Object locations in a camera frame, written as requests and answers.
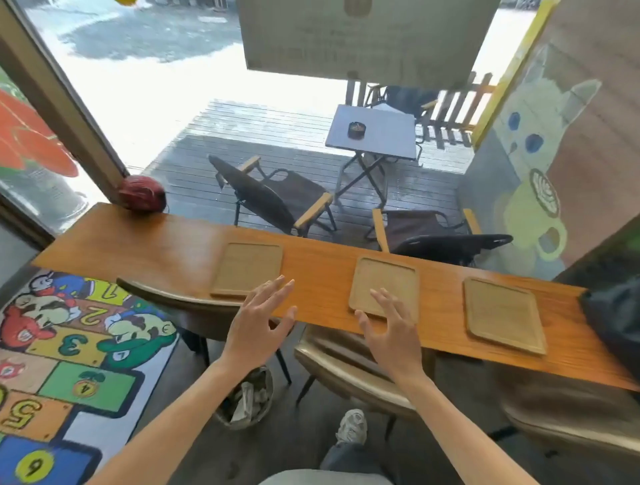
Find person's left hand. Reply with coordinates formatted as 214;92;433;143
219;274;299;376

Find person's right hand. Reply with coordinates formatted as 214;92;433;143
355;288;426;386

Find square wooden tray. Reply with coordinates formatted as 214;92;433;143
209;242;285;300
348;257;421;324
463;276;549;356

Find person's left forearm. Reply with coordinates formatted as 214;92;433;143
87;359;256;485

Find person's right forearm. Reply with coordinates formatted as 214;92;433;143
397;372;539;485

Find round trash bin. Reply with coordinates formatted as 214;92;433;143
215;366;275;432

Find person's right white sneaker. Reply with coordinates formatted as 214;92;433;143
335;408;369;446

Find person's blue jeans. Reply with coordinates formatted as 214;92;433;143
319;442;396;480

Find person's white shirt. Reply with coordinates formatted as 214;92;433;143
259;468;393;485

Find tan leather chair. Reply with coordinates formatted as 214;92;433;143
497;372;640;468
115;277;297;386
293;324;437;442

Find dark folding chair wooden armrests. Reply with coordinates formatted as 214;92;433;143
207;155;339;237
365;208;515;267

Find red helmet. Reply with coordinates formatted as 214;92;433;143
118;175;167;214

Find colourful hopscotch rug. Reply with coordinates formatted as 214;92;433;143
0;269;180;485

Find grey folding outdoor table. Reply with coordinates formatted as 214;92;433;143
325;103;419;206

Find black backpack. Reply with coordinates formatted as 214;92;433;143
579;273;640;373

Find wooden picket fence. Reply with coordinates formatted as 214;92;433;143
345;72;496;151

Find black folding camp chair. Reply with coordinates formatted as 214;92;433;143
365;85;441;161

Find beige hanging sign board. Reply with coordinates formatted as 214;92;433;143
235;0;501;91

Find wooden window frame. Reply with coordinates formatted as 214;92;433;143
0;0;130;250

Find yellow corner post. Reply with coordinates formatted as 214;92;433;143
469;0;560;150

